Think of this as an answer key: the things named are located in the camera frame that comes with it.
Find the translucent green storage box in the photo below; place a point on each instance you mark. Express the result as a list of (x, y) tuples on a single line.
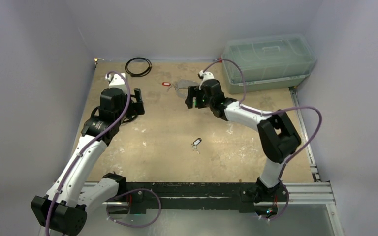
[(264, 63)]

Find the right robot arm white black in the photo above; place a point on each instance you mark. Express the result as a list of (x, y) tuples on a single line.
[(277, 134)]

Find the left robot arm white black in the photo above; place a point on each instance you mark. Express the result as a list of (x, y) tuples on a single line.
[(64, 209)]

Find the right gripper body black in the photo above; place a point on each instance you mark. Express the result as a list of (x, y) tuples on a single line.
[(192, 97)]

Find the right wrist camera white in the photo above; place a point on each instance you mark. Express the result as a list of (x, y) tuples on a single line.
[(205, 75)]

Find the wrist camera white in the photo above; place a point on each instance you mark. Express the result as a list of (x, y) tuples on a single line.
[(116, 81), (205, 75)]

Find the aluminium frame rail right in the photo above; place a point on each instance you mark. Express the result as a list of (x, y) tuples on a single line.
[(305, 137)]

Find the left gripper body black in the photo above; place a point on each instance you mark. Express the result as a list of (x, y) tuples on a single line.
[(135, 107)]

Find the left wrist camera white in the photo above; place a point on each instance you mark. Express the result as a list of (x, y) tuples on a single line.
[(116, 81)]

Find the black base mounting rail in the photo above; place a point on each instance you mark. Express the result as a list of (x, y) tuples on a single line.
[(243, 197)]

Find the keys with black tag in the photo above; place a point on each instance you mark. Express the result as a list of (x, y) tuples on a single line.
[(195, 144)]

